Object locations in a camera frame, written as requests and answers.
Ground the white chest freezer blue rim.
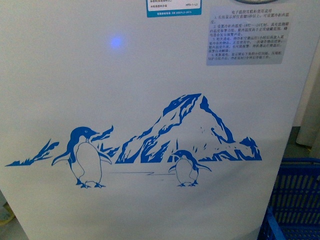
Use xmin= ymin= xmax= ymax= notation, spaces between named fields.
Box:
xmin=0 ymin=0 xmax=320 ymax=240

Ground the blue energy label sticker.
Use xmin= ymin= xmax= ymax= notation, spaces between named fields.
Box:
xmin=145 ymin=0 xmax=202 ymax=18

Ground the grey instruction sticker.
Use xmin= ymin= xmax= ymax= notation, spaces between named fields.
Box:
xmin=206 ymin=4 xmax=295 ymax=66

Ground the round grey control panel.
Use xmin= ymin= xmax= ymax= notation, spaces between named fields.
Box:
xmin=236 ymin=0 xmax=274 ymax=5

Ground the blue plastic crate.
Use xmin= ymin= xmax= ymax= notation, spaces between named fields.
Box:
xmin=257 ymin=158 xmax=320 ymax=240

